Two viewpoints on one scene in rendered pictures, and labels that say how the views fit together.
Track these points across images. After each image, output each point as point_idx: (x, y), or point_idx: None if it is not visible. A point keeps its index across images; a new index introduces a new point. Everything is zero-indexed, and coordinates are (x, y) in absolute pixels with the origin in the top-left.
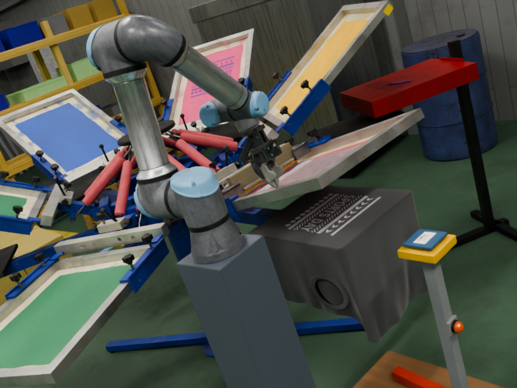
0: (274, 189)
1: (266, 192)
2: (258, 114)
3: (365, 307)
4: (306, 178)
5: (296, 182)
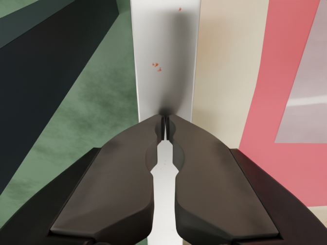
0: (142, 120)
1: (134, 57)
2: None
3: None
4: (168, 243)
5: (155, 221)
